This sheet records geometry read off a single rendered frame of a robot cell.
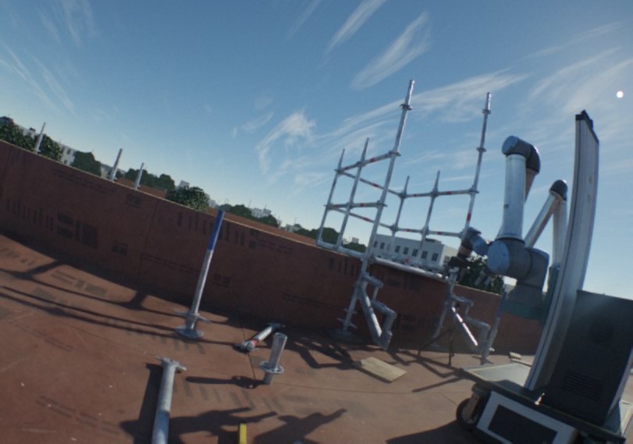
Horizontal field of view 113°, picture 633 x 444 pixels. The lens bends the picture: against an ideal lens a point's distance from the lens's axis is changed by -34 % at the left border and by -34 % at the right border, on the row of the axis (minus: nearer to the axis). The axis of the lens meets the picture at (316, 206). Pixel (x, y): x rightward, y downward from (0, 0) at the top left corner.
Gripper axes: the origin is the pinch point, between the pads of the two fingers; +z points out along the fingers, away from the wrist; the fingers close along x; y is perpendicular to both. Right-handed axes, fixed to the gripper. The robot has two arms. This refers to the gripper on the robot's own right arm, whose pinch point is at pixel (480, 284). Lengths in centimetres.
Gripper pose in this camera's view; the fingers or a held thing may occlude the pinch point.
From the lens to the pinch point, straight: 234.6
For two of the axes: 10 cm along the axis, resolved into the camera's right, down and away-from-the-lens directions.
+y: 3.7, 4.5, -8.1
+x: 7.3, 4.0, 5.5
